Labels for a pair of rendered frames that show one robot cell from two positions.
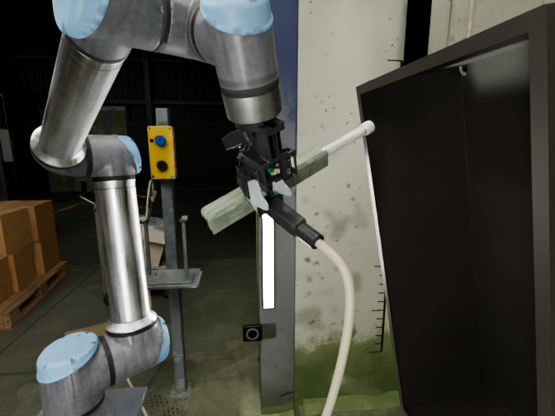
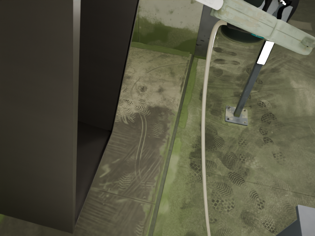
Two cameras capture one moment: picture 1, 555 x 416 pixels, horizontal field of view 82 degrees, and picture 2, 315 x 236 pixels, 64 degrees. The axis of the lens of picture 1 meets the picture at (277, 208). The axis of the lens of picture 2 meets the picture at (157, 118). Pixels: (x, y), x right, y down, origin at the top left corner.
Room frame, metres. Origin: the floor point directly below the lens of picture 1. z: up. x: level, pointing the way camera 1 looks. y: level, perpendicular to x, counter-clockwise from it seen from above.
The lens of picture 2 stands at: (1.30, -0.06, 1.66)
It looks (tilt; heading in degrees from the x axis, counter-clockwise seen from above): 48 degrees down; 196
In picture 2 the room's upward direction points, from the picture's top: 5 degrees clockwise
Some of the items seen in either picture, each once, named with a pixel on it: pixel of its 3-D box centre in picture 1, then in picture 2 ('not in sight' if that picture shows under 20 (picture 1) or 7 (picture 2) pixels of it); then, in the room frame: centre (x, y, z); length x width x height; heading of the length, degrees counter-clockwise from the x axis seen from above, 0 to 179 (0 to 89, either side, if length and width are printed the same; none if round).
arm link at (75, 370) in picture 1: (74, 371); not in sight; (0.81, 0.58, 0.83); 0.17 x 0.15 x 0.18; 133
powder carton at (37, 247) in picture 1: (35, 252); not in sight; (3.26, 2.58, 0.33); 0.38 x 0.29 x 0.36; 13
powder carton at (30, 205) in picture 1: (30, 220); not in sight; (3.24, 2.57, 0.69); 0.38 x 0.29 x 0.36; 12
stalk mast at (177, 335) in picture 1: (173, 262); not in sight; (1.69, 0.58, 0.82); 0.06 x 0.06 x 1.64; 6
